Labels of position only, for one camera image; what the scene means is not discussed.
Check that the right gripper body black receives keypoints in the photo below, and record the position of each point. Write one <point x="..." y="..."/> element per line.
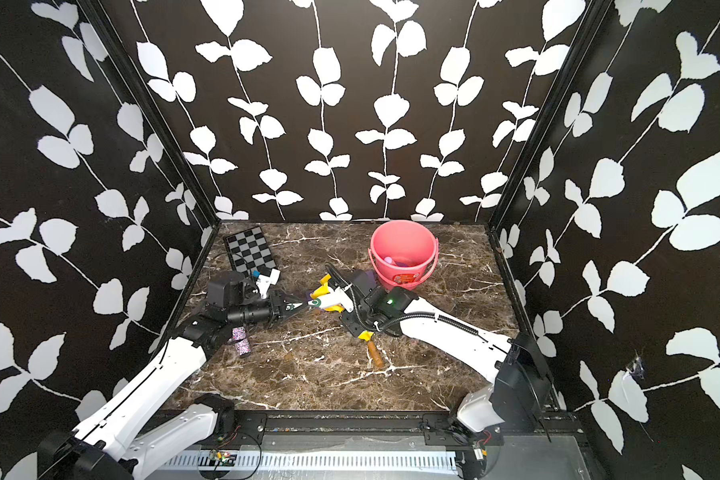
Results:
<point x="358" y="321"/>

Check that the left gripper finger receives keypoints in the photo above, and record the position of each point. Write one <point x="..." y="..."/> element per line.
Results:
<point x="283" y="300"/>
<point x="284" y="314"/>

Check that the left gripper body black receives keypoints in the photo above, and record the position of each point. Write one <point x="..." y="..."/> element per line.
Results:
<point x="253" y="312"/>

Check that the yellow trowel wooden handle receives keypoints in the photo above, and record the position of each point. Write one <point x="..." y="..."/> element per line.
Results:
<point x="373" y="351"/>

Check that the pink plastic bucket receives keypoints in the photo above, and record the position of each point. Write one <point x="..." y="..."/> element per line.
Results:
<point x="403" y="239"/>

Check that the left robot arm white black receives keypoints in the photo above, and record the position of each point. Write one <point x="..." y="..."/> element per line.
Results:
<point x="111" y="442"/>

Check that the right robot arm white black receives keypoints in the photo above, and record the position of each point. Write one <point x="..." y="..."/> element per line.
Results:
<point x="516" y="392"/>

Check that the purple glitter cylinder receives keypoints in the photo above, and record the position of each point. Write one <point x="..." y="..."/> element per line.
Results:
<point x="241" y="341"/>

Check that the black white checkerboard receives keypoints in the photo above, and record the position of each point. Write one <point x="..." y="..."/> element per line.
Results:
<point x="248" y="251"/>

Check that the black front rail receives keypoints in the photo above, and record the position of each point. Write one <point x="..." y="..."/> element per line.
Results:
<point x="437" y="428"/>

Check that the white slotted cable duct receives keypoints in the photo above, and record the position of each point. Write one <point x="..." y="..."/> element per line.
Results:
<point x="196" y="461"/>

